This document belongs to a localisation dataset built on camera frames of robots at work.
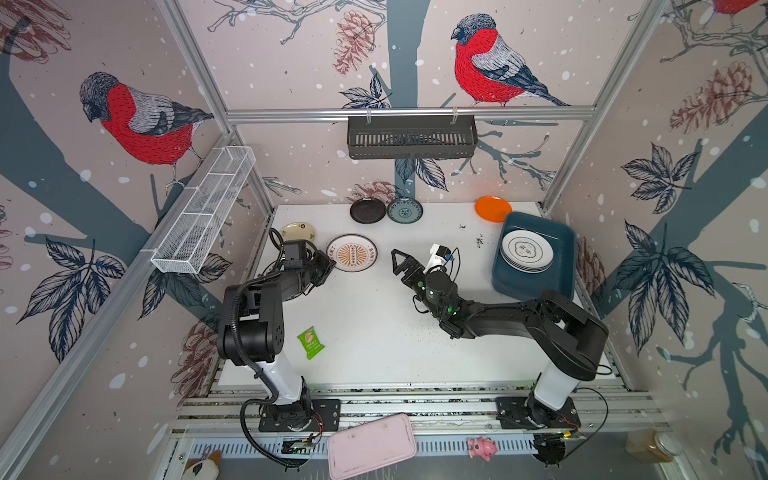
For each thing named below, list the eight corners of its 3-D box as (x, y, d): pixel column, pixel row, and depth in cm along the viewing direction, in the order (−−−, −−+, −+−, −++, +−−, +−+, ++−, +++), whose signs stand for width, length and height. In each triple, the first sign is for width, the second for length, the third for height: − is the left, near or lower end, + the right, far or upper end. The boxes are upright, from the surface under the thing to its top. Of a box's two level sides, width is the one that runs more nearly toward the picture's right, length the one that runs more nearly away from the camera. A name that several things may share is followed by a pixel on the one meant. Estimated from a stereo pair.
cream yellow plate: (280, 240, 114) (278, 237, 112) (285, 225, 119) (283, 221, 117) (314, 240, 114) (313, 236, 112) (317, 225, 119) (316, 221, 117)
